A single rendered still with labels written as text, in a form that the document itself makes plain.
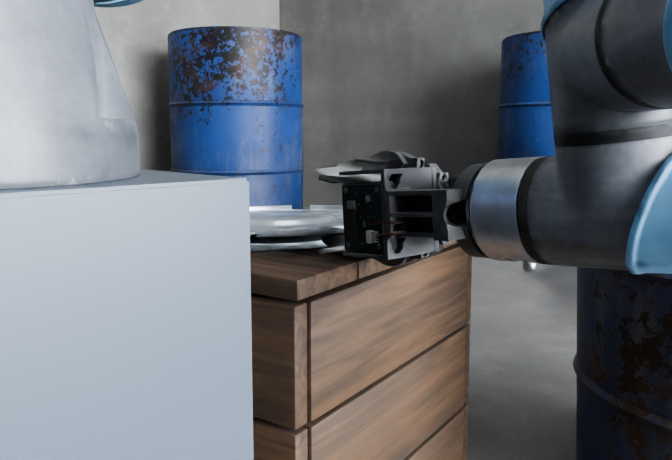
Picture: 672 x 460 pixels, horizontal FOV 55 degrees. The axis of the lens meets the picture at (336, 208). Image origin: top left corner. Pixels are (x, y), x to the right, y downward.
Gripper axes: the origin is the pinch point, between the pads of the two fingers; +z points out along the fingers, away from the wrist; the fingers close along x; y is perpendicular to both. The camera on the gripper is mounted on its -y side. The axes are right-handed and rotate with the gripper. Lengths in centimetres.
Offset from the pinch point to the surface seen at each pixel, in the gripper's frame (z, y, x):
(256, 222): 9.9, 2.9, 1.4
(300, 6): 257, -208, -107
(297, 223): 6.7, -0.3, 1.7
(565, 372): 16, -72, 37
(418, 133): 193, -237, -26
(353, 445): -3.6, 2.4, 22.4
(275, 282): -5.0, 11.5, 5.4
